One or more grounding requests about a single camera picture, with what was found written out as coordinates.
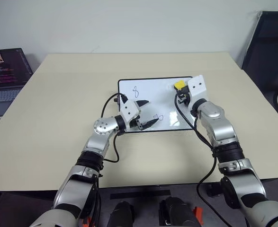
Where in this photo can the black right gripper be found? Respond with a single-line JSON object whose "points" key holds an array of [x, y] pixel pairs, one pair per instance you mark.
{"points": [[187, 95]]}

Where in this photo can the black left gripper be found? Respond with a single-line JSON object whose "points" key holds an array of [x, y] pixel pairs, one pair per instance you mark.
{"points": [[137, 121]]}

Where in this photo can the yellow whiteboard eraser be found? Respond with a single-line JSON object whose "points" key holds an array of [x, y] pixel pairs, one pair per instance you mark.
{"points": [[179, 84]]}

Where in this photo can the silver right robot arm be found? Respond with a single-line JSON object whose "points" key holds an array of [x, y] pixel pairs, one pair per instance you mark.
{"points": [[214, 113]]}

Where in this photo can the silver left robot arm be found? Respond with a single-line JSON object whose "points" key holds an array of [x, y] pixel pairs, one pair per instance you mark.
{"points": [[101, 126]]}

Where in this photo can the black table clamp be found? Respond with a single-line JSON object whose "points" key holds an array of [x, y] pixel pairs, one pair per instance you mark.
{"points": [[213, 189]]}

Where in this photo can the black leaning panel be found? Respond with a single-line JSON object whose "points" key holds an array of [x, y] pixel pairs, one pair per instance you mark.
{"points": [[266, 47]]}

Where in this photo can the large dark rounded shape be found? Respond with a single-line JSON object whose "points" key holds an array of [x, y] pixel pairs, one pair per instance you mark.
{"points": [[176, 211]]}

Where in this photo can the small dark rounded shape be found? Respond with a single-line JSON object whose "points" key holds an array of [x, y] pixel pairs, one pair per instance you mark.
{"points": [[121, 214]]}

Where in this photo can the open grey laptop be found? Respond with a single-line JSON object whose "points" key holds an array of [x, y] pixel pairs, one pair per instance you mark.
{"points": [[3, 75]]}

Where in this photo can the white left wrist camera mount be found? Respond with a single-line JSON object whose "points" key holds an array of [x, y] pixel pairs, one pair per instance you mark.
{"points": [[129, 110]]}

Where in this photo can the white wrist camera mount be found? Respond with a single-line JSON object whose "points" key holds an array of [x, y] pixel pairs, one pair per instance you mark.
{"points": [[129, 110], [196, 88]]}

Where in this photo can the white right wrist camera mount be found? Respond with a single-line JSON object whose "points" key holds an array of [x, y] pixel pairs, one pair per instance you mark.
{"points": [[196, 88]]}

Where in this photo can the white whiteboard with black frame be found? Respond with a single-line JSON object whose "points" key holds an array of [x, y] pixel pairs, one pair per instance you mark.
{"points": [[153, 94]]}

